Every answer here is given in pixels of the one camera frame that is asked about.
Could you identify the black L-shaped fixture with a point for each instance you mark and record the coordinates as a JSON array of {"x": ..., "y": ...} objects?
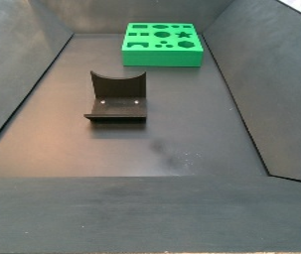
[{"x": 120, "y": 97}]

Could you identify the green shape sorter block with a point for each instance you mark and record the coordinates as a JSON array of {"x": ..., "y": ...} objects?
[{"x": 161, "y": 44}]

